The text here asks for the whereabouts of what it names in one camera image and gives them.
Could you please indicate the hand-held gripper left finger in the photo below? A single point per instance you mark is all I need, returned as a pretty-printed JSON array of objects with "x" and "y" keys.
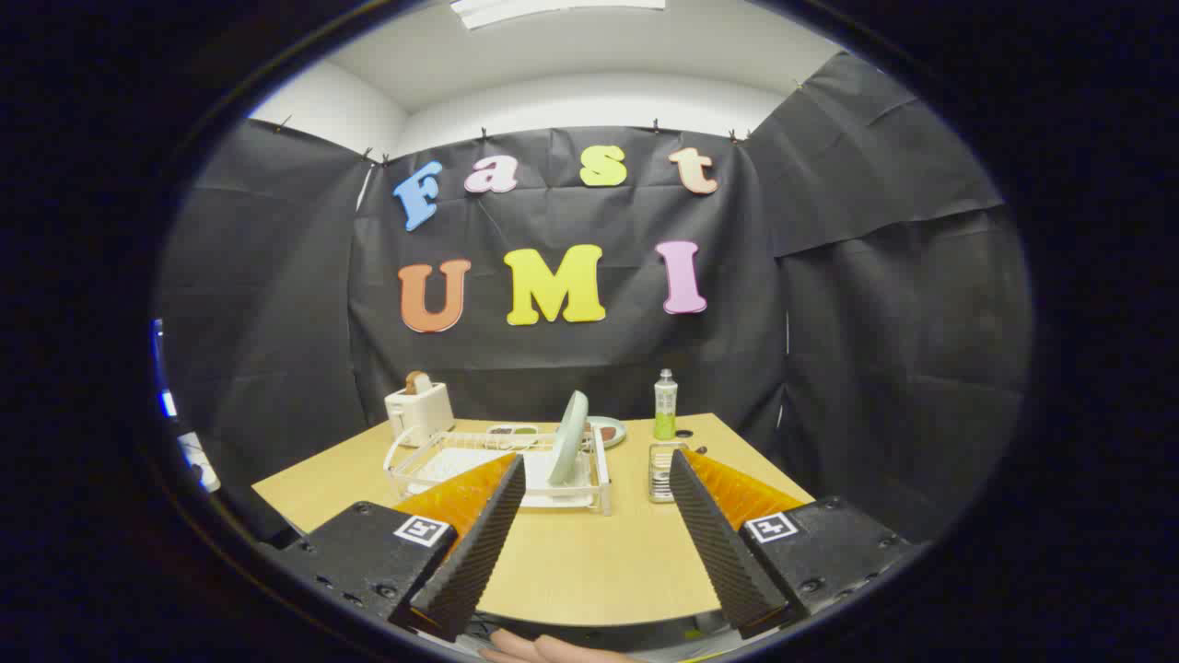
[{"x": 479, "y": 543}]

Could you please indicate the small green plate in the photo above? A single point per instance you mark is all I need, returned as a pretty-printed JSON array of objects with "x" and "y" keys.
[{"x": 615, "y": 435}]

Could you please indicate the white divided sauce dish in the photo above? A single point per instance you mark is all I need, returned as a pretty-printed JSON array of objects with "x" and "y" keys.
[{"x": 511, "y": 430}]

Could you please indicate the white ceiling light panel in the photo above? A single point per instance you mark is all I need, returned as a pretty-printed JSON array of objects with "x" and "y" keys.
[{"x": 553, "y": 9}]

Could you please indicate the white toaster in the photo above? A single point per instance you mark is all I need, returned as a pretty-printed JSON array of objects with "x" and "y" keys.
[{"x": 424, "y": 410}]

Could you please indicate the green drink bottle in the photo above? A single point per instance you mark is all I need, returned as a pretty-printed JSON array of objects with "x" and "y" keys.
[{"x": 665, "y": 405}]

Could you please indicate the light green plate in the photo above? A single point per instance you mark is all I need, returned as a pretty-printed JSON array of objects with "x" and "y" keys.
[{"x": 569, "y": 442}]

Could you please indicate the black backdrop cloth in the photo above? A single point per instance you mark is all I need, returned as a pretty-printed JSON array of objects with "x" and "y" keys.
[{"x": 553, "y": 364}]

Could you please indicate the brown bread slice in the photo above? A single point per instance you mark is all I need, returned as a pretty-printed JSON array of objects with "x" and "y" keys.
[{"x": 419, "y": 382}]

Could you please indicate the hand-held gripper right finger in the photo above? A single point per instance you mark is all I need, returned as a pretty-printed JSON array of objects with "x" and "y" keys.
[{"x": 723, "y": 552}]

